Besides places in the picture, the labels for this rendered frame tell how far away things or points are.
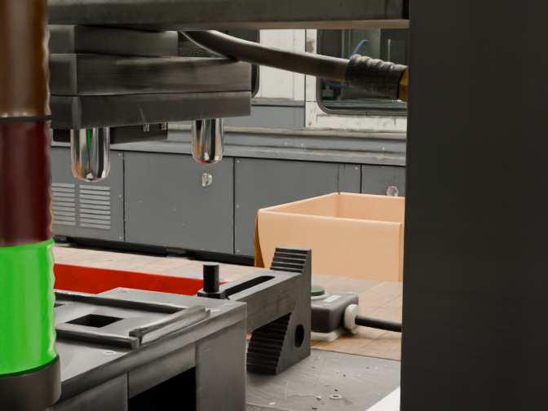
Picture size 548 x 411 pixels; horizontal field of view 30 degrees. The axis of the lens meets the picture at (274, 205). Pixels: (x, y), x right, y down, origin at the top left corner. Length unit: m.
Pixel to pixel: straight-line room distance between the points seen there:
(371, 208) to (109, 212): 3.14
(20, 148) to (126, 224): 6.01
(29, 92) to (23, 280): 0.05
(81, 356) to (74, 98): 0.14
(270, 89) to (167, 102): 5.13
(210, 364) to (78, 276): 0.32
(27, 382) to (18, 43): 0.09
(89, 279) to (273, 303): 0.21
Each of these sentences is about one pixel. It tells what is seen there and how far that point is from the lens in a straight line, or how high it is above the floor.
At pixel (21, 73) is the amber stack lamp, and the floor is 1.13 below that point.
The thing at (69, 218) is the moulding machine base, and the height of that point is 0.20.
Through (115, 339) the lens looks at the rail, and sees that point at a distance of 0.56.
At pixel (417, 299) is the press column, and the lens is 0.44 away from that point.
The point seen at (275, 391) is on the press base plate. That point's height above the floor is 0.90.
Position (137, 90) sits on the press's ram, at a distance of 0.54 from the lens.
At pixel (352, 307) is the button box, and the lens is 0.91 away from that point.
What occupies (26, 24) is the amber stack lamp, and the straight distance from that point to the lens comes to 0.29.
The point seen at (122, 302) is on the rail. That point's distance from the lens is 0.65.
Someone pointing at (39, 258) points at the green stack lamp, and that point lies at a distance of 0.29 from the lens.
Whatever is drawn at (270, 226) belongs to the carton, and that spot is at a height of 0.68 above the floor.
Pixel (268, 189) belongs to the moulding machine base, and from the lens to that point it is 5.70.
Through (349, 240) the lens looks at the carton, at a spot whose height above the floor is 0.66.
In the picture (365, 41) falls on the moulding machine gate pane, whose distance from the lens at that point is 5.39.
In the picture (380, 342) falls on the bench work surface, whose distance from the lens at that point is 0.90.
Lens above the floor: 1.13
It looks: 8 degrees down
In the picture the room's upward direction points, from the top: straight up
